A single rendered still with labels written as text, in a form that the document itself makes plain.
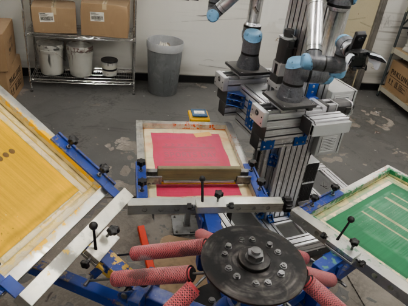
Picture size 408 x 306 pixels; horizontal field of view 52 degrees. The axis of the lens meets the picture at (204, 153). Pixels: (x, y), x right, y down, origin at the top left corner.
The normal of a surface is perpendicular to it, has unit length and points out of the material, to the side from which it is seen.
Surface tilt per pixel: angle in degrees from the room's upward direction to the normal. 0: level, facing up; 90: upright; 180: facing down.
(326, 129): 90
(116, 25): 90
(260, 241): 0
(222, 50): 90
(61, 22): 91
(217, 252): 0
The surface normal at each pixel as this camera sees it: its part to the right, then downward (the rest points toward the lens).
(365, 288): 0.11, -0.85
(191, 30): 0.15, 0.53
